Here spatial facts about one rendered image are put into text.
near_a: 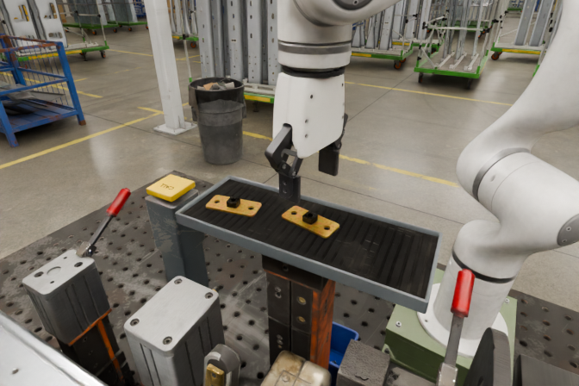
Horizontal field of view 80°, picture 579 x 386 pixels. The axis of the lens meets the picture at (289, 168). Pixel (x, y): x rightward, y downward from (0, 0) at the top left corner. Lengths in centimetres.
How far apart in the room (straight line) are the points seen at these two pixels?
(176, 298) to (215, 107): 260
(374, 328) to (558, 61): 70
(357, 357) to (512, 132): 44
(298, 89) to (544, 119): 40
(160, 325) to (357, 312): 64
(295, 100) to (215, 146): 282
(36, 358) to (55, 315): 7
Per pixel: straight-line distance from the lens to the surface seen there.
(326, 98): 42
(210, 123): 312
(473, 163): 71
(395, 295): 44
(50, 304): 68
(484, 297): 81
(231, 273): 111
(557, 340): 116
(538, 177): 66
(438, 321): 91
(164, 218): 65
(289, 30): 39
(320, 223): 52
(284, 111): 41
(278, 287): 57
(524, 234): 65
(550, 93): 65
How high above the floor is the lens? 147
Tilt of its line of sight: 28 degrees down
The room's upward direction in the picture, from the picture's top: straight up
